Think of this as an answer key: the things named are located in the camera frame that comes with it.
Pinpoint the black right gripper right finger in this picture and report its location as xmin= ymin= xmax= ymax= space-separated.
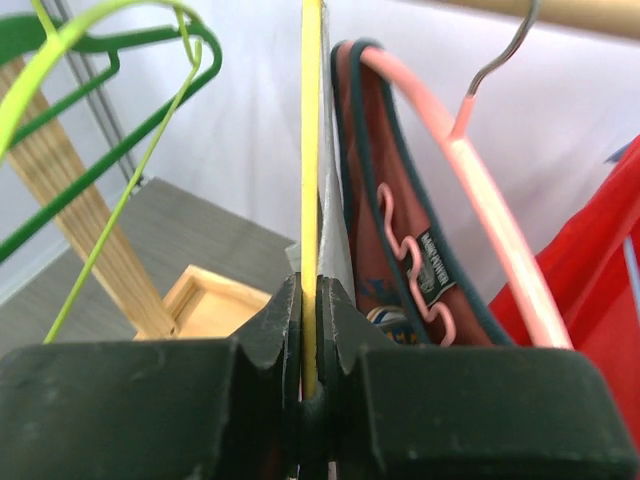
xmin=318 ymin=278 xmax=638 ymax=479

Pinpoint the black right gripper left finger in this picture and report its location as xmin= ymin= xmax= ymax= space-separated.
xmin=1 ymin=275 xmax=301 ymax=479

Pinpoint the grey tank top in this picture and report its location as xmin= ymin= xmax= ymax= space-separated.
xmin=317 ymin=1 xmax=355 ymax=301

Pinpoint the maroon tank top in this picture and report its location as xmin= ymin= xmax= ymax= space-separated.
xmin=330 ymin=40 xmax=512 ymax=346

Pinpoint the pink hanger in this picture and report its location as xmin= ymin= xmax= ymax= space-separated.
xmin=360 ymin=1 xmax=573 ymax=349

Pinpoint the yellow hanger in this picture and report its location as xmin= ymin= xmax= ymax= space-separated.
xmin=300 ymin=0 xmax=322 ymax=400

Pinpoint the lime green hanger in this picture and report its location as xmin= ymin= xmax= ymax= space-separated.
xmin=0 ymin=0 xmax=206 ymax=344

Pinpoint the dark green hanger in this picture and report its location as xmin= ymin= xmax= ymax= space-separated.
xmin=1 ymin=14 xmax=222 ymax=260

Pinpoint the red tank top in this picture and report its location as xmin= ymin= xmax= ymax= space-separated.
xmin=487 ymin=134 xmax=640 ymax=451

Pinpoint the light blue hanger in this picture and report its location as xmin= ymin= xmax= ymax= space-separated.
xmin=607 ymin=136 xmax=639 ymax=304

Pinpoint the wooden clothes rack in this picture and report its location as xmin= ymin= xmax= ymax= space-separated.
xmin=0 ymin=0 xmax=640 ymax=342

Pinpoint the aluminium frame post left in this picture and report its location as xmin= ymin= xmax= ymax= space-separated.
xmin=49 ymin=19 xmax=151 ymax=186

